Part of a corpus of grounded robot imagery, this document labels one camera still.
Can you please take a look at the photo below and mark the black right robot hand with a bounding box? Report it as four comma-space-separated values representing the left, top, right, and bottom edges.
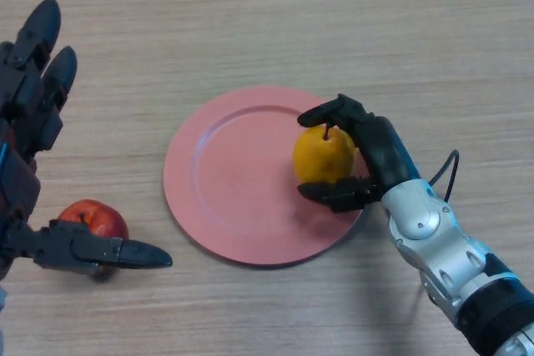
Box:
296, 93, 423, 214

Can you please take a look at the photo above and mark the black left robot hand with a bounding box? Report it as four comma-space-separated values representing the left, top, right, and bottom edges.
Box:
0, 0, 174, 283

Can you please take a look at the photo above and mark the yellow pear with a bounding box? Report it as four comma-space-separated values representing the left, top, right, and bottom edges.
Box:
292, 121, 358, 186

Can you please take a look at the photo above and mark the pink round plate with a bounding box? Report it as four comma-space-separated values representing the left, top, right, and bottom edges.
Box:
162, 85, 370, 268

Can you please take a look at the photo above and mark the red apple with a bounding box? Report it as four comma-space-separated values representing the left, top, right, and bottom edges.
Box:
56, 198, 130, 278

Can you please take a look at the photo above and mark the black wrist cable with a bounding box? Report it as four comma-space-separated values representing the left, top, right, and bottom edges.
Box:
428, 148, 461, 204

